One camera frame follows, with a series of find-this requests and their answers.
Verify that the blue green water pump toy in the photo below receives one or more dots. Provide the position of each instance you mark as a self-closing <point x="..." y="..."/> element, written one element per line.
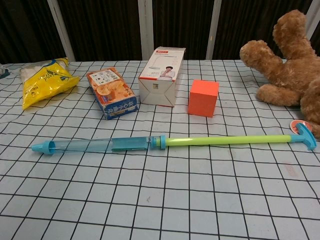
<point x="200" y="141"/>

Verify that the brown teddy bear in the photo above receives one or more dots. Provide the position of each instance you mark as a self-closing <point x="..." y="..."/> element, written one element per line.
<point x="295" y="67"/>

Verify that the round orange white tag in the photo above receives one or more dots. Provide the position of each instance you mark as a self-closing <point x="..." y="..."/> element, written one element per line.
<point x="295" y="126"/>

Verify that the yellow snack bag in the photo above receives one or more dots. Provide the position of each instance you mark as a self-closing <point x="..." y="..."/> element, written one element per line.
<point x="47" y="82"/>

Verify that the white black checkered tablecloth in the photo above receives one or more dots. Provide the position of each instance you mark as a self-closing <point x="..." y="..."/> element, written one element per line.
<point x="160" y="195"/>

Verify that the black partition screen white frames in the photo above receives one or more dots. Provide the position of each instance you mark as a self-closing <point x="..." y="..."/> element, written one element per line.
<point x="105" y="27"/>

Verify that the white lamp carton box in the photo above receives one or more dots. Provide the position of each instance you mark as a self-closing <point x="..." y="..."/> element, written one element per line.
<point x="160" y="75"/>

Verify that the orange blue snack box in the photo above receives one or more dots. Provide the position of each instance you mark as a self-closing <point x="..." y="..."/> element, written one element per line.
<point x="112" y="92"/>

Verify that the orange cube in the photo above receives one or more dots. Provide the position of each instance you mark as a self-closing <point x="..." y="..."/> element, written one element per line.
<point x="202" y="100"/>

